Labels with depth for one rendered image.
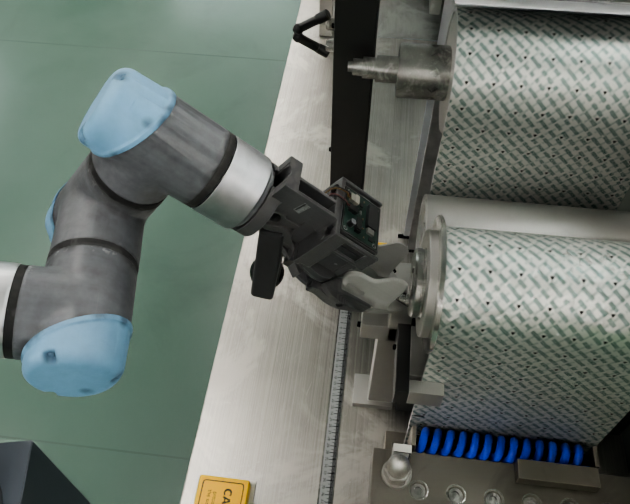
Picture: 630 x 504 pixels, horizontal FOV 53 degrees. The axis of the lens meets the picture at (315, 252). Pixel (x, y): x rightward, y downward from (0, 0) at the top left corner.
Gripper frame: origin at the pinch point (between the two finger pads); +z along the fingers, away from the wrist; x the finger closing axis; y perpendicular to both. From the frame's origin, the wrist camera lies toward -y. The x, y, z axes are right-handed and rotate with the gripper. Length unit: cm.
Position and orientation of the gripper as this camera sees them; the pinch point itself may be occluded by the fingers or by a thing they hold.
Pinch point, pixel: (391, 298)
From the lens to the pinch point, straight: 69.1
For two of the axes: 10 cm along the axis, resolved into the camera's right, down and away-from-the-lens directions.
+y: 6.4, -4.1, -6.5
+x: 1.2, -7.9, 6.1
